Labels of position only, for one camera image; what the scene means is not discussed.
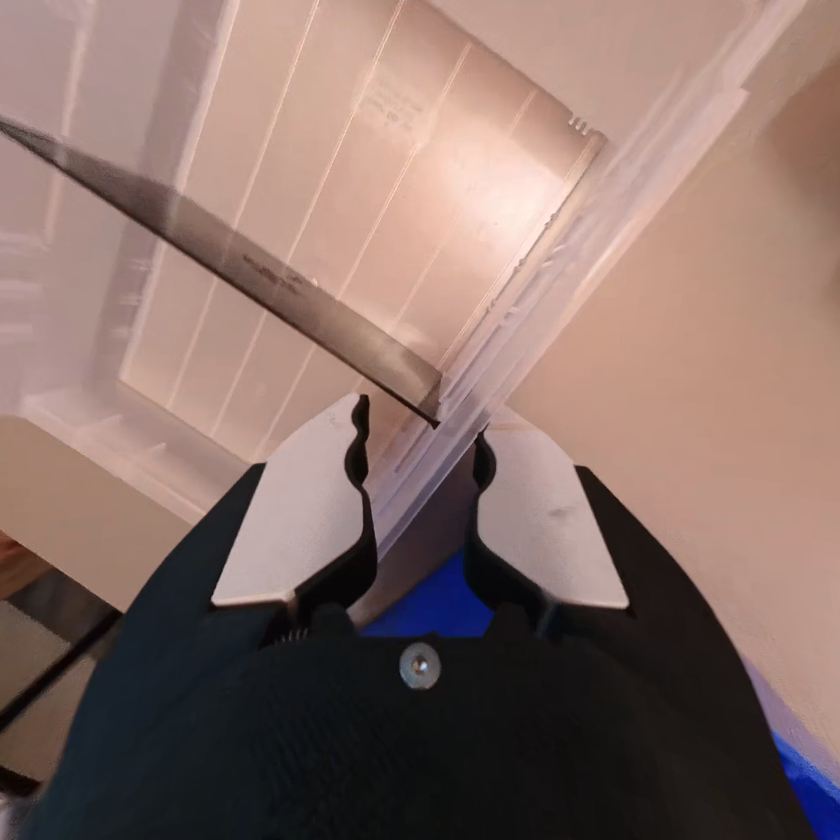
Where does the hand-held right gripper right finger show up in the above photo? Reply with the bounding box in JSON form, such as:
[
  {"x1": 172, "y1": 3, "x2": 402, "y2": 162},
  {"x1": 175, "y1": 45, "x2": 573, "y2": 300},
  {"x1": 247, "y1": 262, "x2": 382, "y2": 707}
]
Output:
[{"x1": 463, "y1": 423, "x2": 632, "y2": 634}]

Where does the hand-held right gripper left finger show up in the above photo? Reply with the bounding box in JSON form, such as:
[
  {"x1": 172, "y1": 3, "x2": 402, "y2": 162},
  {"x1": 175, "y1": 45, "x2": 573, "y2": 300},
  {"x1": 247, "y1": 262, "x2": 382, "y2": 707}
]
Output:
[{"x1": 210, "y1": 394, "x2": 379, "y2": 621}]

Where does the dark grey device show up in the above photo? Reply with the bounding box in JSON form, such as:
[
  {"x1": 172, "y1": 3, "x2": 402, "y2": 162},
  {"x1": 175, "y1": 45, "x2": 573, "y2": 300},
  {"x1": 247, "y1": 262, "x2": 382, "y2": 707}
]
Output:
[{"x1": 0, "y1": 115, "x2": 445, "y2": 431}]

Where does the clear plastic bin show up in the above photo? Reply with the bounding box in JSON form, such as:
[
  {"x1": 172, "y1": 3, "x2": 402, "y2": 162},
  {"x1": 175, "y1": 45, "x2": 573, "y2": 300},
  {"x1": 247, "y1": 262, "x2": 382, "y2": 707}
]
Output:
[{"x1": 0, "y1": 0, "x2": 821, "y2": 567}]

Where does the blue mat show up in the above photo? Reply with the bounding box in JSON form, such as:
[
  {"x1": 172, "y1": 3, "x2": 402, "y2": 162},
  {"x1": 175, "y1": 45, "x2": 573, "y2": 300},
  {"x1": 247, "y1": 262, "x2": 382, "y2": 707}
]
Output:
[{"x1": 360, "y1": 548, "x2": 840, "y2": 840}]

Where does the black cable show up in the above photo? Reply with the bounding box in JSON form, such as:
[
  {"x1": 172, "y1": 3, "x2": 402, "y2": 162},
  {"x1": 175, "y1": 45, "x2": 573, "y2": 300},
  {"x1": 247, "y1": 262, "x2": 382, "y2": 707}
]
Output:
[{"x1": 0, "y1": 609, "x2": 127, "y2": 731}]

